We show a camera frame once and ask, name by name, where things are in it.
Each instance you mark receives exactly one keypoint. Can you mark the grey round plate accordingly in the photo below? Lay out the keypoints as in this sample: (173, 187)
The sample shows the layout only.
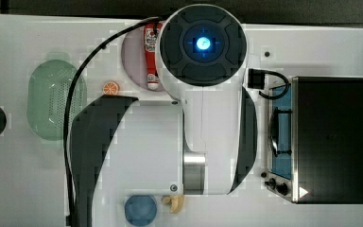
(133, 59)

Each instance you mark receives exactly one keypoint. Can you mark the black toaster oven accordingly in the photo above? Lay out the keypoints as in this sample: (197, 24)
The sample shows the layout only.
(326, 142)

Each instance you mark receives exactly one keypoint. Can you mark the blue cup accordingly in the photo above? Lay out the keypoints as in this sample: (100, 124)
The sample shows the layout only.
(140, 210)

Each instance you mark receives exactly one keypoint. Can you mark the red ketchup bottle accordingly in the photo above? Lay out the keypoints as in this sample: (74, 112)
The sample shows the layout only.
(150, 35)

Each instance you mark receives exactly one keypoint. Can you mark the peeled banana toy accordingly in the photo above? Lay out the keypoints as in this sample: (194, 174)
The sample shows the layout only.
(176, 203)

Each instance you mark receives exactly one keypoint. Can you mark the blue glass oven door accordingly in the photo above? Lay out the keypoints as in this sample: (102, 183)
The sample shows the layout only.
(279, 136)

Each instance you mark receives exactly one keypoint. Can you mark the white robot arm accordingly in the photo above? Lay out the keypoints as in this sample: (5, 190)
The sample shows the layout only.
(198, 136)

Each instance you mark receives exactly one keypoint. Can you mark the green perforated colander basket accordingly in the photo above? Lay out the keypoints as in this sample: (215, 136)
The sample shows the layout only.
(48, 89)

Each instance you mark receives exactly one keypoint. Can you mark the black camera box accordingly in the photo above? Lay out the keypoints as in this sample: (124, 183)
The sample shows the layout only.
(256, 79)

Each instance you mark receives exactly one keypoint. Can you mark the orange slice toy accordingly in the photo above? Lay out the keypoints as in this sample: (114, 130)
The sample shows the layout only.
(111, 88)

